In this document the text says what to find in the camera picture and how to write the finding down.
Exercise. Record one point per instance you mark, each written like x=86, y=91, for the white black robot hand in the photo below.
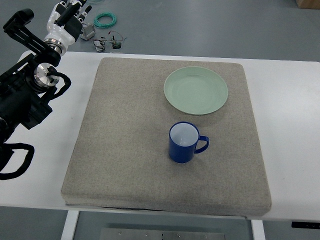
x=65, y=24

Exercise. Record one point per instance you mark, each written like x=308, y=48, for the blue mug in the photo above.
x=185, y=141

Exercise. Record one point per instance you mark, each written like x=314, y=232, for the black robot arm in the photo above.
x=26, y=90

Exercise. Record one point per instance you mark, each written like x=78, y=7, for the light green plate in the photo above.
x=195, y=90

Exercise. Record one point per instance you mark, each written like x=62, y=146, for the small silver metal box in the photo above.
x=88, y=31

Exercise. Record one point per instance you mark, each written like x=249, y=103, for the grey foam pad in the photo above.
x=121, y=159

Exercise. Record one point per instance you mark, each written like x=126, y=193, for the cardboard box corner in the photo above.
x=308, y=4

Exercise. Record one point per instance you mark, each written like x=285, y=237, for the black table control panel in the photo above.
x=305, y=225

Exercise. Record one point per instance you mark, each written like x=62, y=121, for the circuit board with wires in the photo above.
x=116, y=39

